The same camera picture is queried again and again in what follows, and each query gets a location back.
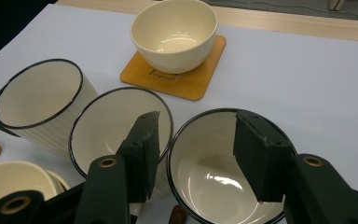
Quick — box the dark wooden spoon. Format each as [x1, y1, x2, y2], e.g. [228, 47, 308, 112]
[168, 204, 188, 224]

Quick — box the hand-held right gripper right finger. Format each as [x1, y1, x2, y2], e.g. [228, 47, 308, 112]
[232, 110, 296, 203]

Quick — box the white table mat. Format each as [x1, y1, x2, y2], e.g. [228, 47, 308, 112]
[0, 3, 358, 224]

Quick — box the cream ceramic bowl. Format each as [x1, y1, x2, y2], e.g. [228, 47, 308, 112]
[0, 161, 67, 218]
[45, 169, 73, 191]
[130, 0, 218, 75]

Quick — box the white mug with black rim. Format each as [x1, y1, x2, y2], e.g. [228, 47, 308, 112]
[166, 107, 298, 224]
[0, 58, 99, 161]
[68, 86, 174, 217]

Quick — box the black curtain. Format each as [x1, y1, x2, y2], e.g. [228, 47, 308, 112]
[0, 0, 59, 67]

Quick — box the beige wooden desk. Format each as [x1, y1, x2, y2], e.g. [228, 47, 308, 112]
[327, 0, 347, 12]

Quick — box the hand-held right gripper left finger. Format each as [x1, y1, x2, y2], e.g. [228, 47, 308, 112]
[116, 111, 161, 203]

